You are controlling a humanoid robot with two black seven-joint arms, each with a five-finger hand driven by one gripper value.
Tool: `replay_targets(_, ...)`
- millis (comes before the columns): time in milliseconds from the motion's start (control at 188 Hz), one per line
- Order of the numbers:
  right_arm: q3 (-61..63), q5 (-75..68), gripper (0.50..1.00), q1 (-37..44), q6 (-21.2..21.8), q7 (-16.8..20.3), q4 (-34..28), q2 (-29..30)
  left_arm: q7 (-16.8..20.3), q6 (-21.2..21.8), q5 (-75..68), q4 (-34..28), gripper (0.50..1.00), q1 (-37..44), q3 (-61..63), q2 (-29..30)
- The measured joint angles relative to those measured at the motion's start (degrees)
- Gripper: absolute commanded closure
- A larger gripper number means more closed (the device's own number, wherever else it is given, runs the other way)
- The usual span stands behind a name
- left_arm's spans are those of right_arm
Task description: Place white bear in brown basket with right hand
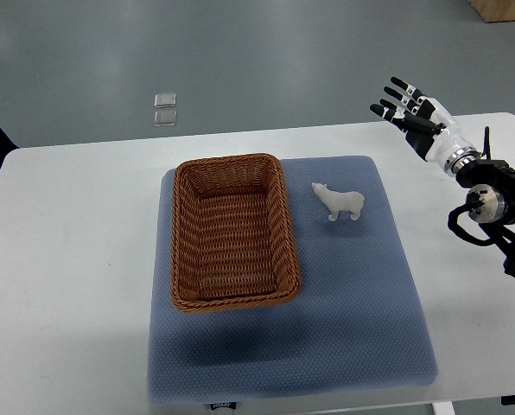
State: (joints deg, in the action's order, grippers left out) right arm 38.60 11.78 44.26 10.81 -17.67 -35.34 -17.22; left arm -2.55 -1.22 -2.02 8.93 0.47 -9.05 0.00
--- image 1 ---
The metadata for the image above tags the brown wicker basket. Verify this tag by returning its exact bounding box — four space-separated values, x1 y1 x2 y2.
170 153 302 314

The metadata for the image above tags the white bear figurine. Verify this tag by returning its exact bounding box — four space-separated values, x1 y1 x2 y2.
311 182 365 222

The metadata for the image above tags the black label under mat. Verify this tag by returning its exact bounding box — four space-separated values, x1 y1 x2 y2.
210 402 237 411

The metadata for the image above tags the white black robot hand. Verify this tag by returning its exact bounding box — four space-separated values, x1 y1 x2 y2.
370 77 480 176

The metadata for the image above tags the wooden box corner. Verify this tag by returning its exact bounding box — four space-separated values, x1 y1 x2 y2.
469 0 515 23

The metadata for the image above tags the blue textured mat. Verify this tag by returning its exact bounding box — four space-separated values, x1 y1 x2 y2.
147 156 437 405

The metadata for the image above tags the upper floor socket plate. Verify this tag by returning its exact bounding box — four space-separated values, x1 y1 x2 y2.
154 93 176 108

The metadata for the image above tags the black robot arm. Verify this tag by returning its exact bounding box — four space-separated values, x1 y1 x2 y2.
444 127 515 278

